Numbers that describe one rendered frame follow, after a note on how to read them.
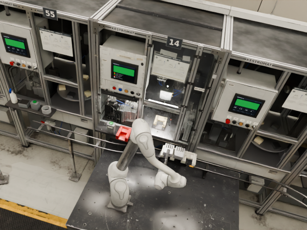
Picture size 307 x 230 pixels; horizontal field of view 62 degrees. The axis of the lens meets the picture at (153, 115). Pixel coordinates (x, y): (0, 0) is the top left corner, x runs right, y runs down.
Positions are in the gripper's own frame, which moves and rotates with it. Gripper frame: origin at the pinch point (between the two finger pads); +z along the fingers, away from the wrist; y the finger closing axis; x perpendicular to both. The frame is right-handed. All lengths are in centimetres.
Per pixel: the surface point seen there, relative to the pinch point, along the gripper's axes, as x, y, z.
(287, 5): -143, 50, 379
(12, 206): 154, -89, -64
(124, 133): 48.7, 1.8, 7.8
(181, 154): -13.4, 2.1, 1.2
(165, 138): 6.6, -0.1, 19.4
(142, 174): 19.7, -22.4, -17.5
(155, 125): 20.9, 4.1, 29.1
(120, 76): 59, 67, 16
